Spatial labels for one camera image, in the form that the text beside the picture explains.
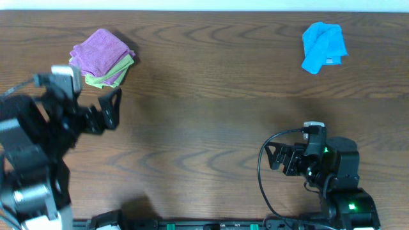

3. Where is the green folded cloth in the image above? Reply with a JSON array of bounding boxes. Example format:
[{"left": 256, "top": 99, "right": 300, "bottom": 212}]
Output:
[{"left": 70, "top": 50, "right": 135, "bottom": 88}]

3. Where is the blue crumpled cloth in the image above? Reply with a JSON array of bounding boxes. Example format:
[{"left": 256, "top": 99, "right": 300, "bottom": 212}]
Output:
[{"left": 301, "top": 22, "right": 348, "bottom": 75}]

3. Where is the purple cloth under green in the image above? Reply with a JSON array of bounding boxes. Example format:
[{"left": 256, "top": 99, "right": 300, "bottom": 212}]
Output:
[{"left": 102, "top": 50, "right": 135, "bottom": 88}]

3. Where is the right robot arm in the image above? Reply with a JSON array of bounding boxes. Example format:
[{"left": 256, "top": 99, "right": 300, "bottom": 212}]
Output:
[{"left": 259, "top": 121, "right": 381, "bottom": 229}]

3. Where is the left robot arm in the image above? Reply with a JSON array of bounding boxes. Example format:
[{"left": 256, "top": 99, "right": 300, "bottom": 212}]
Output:
[{"left": 1, "top": 86, "right": 122, "bottom": 229}]

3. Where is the purple microfiber cloth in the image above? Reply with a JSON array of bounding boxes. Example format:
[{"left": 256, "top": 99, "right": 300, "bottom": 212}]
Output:
[{"left": 69, "top": 29, "right": 135, "bottom": 77}]

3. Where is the right black cable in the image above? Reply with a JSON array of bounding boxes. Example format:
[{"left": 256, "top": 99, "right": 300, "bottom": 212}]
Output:
[{"left": 257, "top": 126, "right": 339, "bottom": 230}]

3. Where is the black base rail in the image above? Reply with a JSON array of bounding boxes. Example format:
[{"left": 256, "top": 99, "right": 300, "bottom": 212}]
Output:
[{"left": 73, "top": 210, "right": 313, "bottom": 230}]

